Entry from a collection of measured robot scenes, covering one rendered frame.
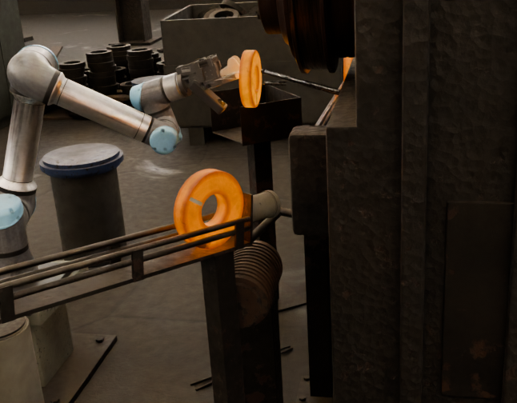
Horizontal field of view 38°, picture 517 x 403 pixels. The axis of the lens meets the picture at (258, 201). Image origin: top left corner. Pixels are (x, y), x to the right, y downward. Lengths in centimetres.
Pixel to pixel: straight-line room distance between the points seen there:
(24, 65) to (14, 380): 85
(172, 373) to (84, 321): 48
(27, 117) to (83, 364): 75
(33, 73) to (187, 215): 76
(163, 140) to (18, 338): 73
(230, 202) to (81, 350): 107
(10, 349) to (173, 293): 125
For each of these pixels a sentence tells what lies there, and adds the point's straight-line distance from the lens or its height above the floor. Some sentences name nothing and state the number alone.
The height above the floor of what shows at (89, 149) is 43.
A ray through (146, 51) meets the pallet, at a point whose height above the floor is 40.
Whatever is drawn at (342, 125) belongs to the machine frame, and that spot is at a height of 87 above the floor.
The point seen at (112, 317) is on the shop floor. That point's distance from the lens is 260.
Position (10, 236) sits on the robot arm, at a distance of 214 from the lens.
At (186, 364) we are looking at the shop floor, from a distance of 229.
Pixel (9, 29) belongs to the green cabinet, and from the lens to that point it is 560.
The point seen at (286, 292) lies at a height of 1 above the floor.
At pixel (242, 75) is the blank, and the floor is 85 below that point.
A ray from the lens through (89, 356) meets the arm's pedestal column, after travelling 237.
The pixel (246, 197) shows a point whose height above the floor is 71.
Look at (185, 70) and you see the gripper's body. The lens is 210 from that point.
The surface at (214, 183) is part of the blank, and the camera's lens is 144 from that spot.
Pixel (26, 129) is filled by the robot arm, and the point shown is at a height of 72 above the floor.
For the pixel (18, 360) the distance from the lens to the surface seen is 155.
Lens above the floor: 123
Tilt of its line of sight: 21 degrees down
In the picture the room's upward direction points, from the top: 4 degrees counter-clockwise
